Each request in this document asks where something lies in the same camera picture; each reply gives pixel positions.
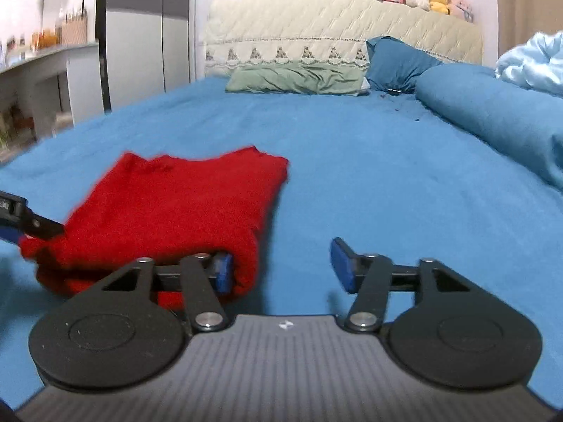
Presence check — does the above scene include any red knit garment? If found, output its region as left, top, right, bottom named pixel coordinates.
left=19, top=147, right=289, bottom=301

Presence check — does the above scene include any blue bed sheet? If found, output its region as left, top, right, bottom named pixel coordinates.
left=1, top=78, right=562, bottom=406

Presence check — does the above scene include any white desk shelf unit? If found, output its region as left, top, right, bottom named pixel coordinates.
left=1, top=43, right=104, bottom=164

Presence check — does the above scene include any woven basket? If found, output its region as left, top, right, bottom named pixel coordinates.
left=57, top=12, right=88, bottom=45

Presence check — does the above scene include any dark blue pillow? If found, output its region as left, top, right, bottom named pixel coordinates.
left=366, top=36, right=442, bottom=94

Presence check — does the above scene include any green pillow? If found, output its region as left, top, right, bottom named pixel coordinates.
left=225, top=62, right=370, bottom=96

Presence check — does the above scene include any blue rolled duvet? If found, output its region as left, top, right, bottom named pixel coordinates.
left=415, top=63, right=562, bottom=188

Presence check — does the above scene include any white grey wardrobe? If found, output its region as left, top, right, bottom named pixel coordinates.
left=95, top=0, right=195, bottom=113

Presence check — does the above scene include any cream quilted headboard cover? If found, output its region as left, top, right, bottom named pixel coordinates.
left=202, top=0, right=483, bottom=76

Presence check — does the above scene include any light blue satin blanket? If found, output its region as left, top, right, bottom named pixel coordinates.
left=495, top=31, right=563, bottom=97

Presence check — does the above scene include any light pink plush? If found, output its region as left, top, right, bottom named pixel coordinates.
left=449, top=0, right=474, bottom=23

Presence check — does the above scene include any yellow pikachu plush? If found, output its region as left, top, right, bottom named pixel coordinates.
left=424, top=0, right=454, bottom=17

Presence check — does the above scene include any wooden door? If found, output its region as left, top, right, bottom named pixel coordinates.
left=497, top=0, right=563, bottom=55

